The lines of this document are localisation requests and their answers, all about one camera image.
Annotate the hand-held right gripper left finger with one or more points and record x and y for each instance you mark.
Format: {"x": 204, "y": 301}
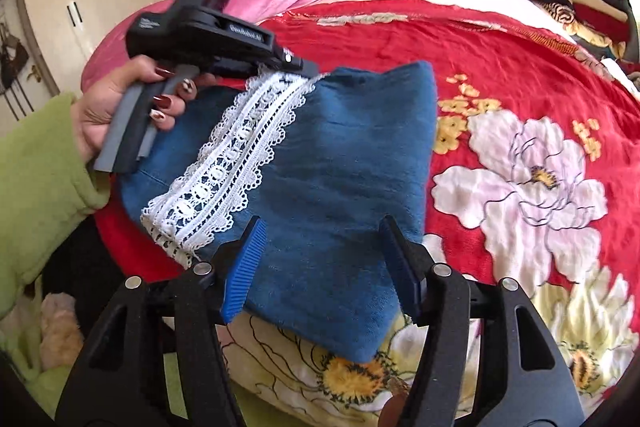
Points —
{"x": 245, "y": 267}

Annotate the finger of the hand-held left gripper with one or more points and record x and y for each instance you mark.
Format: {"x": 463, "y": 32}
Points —
{"x": 295, "y": 63}

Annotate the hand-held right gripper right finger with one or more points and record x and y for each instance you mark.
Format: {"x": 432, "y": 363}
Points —
{"x": 400, "y": 267}

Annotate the blue denim pants lace trim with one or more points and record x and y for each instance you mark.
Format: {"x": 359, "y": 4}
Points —
{"x": 340, "y": 167}

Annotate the person's left forearm green sleeve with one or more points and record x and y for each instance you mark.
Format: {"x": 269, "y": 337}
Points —
{"x": 35, "y": 187}

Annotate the person's left hand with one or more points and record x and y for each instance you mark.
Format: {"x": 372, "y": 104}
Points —
{"x": 97, "y": 117}

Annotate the black cloth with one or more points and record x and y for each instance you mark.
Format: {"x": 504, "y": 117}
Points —
{"x": 75, "y": 257}

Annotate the hanging dark bag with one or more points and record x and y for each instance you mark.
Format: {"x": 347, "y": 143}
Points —
{"x": 12, "y": 57}

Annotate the pink fluffy cloth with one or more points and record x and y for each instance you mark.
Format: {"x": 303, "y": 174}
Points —
{"x": 60, "y": 332}

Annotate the red floral blanket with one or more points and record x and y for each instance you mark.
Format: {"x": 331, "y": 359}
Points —
{"x": 500, "y": 57}

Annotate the pile of crumpled clothes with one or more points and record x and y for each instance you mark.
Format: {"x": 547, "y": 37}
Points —
{"x": 622, "y": 74}

